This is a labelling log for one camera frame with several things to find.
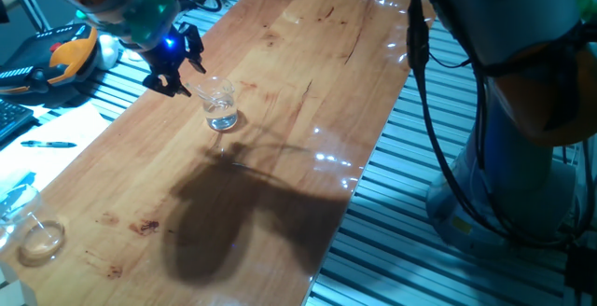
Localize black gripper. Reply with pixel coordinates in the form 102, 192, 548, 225
141, 21, 208, 99

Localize glass beaker with water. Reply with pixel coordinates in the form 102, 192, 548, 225
201, 76, 239, 132

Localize large empty glass beaker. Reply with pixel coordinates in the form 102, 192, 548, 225
0, 183, 66, 269

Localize white egg-shaped object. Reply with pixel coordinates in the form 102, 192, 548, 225
96, 34, 120, 71

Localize glossy wooden board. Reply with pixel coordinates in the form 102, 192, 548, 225
0, 0, 437, 306

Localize orange and black teach pendant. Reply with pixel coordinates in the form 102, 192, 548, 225
0, 22, 101, 96

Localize white paper sheet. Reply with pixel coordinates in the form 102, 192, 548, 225
0, 103, 112, 195

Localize black pen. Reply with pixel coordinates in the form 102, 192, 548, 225
20, 140, 78, 149

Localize slanted metal stand leg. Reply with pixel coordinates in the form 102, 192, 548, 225
4, 0, 51, 33

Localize black keyboard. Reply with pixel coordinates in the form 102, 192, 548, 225
0, 98, 35, 144

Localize pale wooden block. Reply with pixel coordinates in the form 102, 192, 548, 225
0, 278, 38, 306

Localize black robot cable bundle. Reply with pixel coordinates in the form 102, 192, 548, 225
405, 0, 597, 251

